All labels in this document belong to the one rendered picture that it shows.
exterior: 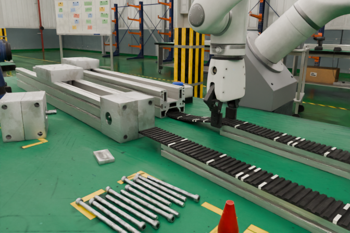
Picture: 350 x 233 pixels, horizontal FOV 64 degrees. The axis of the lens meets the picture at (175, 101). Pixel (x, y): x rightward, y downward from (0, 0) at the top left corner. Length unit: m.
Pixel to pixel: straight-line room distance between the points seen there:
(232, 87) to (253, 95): 0.31
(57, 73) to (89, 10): 5.66
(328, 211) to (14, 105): 0.63
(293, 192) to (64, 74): 0.79
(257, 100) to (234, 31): 0.39
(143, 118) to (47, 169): 0.24
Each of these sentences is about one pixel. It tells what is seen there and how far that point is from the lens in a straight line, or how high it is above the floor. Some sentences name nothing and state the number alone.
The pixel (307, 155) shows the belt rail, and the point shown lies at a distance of 0.61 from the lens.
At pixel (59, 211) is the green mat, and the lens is 0.45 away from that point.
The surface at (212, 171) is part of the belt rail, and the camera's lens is 0.49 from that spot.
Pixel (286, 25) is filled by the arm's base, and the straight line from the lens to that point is 1.03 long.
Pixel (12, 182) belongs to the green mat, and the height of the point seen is 0.78.
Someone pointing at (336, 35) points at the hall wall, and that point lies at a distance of 8.24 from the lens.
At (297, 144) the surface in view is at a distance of 0.62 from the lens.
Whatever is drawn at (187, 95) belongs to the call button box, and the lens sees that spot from 1.00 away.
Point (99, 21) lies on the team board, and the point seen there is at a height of 1.24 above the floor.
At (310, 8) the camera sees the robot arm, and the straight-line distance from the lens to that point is 1.02.
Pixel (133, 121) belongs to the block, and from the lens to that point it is 0.66.
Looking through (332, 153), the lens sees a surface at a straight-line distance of 0.61.
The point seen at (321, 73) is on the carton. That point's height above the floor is 0.38.
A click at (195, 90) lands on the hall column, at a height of 0.20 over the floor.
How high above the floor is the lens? 1.03
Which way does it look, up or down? 14 degrees down
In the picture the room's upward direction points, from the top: 1 degrees clockwise
